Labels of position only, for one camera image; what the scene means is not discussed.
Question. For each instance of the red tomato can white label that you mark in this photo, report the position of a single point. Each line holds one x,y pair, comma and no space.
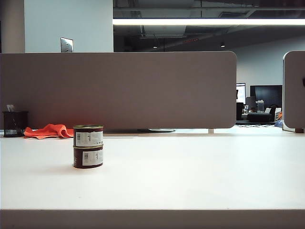
88,136
88,157

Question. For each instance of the grey monitor stand base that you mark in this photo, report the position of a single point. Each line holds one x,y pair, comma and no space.
157,130

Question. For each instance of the wide grey desk divider panel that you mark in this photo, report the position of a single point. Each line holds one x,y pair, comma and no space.
119,90

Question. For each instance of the computer monitor with bright screen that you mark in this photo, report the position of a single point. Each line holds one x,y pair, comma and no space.
241,91

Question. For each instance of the black pendant ceiling lamp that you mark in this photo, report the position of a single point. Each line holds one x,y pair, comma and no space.
222,44

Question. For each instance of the orange cloth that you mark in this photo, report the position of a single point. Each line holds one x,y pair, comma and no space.
50,131

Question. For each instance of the black round beanbag cushion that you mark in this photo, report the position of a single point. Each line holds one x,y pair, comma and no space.
259,117

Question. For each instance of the long ceiling light strip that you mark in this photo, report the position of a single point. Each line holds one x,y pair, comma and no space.
207,21

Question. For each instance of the large black display screen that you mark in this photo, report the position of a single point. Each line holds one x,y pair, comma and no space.
267,94

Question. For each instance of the blue crumpled object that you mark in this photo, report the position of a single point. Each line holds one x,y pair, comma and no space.
278,123

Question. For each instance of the black mesh pen holder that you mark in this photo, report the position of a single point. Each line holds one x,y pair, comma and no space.
14,124

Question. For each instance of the white item in pen holder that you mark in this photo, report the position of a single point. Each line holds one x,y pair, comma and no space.
10,107

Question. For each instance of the narrow grey desk divider panel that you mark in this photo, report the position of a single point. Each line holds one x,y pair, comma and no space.
294,90

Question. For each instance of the small panel support bracket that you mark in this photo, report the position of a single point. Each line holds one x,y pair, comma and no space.
211,131

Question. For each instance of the metal wall plate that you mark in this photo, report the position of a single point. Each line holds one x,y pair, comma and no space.
66,44

